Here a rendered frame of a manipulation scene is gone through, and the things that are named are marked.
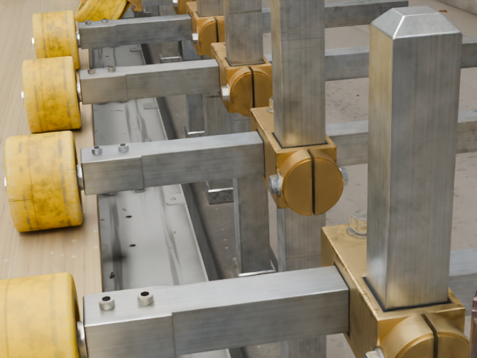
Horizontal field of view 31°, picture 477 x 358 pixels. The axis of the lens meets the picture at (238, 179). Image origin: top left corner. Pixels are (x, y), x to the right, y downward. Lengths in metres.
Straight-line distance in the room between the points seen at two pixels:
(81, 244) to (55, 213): 0.03
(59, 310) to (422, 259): 0.20
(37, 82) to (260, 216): 0.29
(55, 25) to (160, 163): 0.50
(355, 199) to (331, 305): 2.43
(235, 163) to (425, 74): 0.33
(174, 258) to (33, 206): 0.59
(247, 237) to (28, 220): 0.35
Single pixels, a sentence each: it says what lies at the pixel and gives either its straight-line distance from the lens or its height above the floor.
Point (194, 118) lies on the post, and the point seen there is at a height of 0.75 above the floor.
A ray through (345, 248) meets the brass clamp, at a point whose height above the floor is 0.97.
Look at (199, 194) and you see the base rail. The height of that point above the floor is 0.70.
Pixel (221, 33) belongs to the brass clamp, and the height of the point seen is 0.95.
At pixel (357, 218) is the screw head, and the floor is 0.98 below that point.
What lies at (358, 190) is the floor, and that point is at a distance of 3.01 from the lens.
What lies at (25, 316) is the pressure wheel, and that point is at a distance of 0.48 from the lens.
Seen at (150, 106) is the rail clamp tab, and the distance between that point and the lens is 1.94.
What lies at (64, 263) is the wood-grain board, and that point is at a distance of 0.69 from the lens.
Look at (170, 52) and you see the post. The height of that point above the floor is 0.73.
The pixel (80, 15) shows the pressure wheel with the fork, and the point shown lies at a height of 0.93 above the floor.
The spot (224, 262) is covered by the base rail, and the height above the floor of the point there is 0.70.
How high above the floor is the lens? 1.22
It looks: 23 degrees down
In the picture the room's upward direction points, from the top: 3 degrees counter-clockwise
